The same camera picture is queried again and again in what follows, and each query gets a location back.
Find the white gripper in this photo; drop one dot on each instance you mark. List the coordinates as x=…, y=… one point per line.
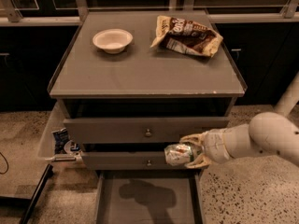
x=215, y=146

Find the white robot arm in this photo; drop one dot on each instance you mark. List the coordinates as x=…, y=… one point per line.
x=268, y=133

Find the round middle drawer knob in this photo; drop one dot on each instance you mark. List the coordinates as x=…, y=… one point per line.
x=149, y=163

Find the round drawer knob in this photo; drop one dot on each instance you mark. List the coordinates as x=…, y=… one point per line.
x=148, y=133
x=149, y=163

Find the round top drawer knob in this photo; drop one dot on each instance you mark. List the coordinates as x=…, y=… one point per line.
x=148, y=133

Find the grey bottom drawer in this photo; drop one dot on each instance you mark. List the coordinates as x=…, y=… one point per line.
x=149, y=197

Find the grey drawer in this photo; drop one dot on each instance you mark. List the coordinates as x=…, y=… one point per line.
x=132, y=130
x=149, y=197
x=127, y=161

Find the grey top drawer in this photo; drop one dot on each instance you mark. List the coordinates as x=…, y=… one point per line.
x=132, y=130

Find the grey drawer cabinet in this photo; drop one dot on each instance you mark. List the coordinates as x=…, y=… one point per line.
x=140, y=82

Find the grey middle drawer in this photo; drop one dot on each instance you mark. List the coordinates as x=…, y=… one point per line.
x=127, y=161

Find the brown white chip bag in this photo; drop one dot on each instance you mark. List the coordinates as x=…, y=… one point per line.
x=186, y=37

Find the white paper bowl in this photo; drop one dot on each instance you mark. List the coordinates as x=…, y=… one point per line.
x=112, y=41

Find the blue snack packet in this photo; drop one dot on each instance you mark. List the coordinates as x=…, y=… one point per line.
x=63, y=143

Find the clear plastic bin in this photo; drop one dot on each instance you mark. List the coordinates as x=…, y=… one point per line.
x=46, y=143

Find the black floor bar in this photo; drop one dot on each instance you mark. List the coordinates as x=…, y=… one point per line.
x=48, y=173

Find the white metal railing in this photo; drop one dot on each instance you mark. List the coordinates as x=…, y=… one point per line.
x=218, y=11

